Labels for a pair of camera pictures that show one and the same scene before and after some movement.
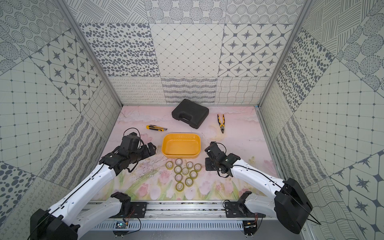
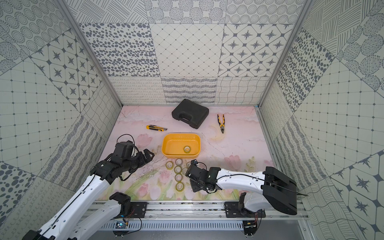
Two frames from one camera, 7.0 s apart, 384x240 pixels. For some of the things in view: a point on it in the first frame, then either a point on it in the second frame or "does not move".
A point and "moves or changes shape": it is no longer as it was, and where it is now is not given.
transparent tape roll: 197,167 moves or changes shape
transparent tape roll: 179,187 does not move
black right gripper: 207,164 to 194,188
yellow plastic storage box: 181,145 does not move
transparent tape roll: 178,177 does not move
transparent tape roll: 179,162 does not move
